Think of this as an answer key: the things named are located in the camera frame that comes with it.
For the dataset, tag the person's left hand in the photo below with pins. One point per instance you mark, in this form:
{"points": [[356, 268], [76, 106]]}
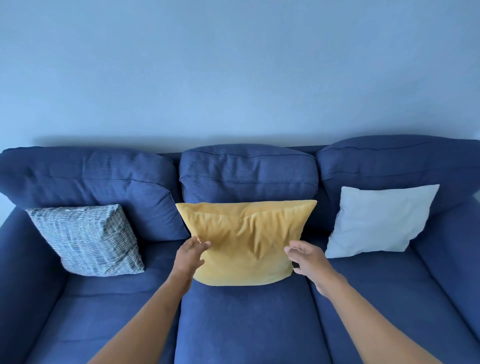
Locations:
{"points": [[187, 260]]}

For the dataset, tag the person's right hand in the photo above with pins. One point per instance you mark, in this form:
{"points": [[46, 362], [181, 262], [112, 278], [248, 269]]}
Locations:
{"points": [[313, 264]]}

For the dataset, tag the person's right thumb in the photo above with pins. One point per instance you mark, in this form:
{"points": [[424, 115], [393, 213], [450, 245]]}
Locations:
{"points": [[290, 253]]}

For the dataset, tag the person's left thumb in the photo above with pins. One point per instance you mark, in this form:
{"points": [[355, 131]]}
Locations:
{"points": [[204, 247]]}

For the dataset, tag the person's right forearm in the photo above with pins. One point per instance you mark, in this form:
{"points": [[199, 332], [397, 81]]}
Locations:
{"points": [[371, 326]]}

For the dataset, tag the person's left forearm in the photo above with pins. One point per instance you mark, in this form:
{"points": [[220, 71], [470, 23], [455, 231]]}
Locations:
{"points": [[150, 322]]}

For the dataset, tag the yellow velvet pillow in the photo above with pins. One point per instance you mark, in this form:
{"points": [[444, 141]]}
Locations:
{"points": [[247, 240]]}

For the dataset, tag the blue seat cushion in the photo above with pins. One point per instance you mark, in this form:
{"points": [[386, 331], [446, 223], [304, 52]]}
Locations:
{"points": [[397, 292], [247, 322], [101, 311]]}

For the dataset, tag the narrow blue back cushion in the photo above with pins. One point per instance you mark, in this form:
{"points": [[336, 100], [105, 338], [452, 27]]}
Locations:
{"points": [[247, 172]]}

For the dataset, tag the light blue pillow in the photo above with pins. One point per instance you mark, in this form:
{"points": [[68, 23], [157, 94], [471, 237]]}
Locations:
{"points": [[378, 221]]}

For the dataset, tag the grey white patterned pillow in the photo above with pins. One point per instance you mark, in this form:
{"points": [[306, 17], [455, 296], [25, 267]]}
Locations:
{"points": [[90, 240]]}

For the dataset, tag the wide blue back cushion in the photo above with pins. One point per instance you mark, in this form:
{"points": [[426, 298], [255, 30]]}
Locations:
{"points": [[93, 176], [397, 161]]}

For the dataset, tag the blue fabric sofa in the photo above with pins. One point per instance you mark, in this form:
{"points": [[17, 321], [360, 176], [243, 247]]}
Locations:
{"points": [[22, 262]]}

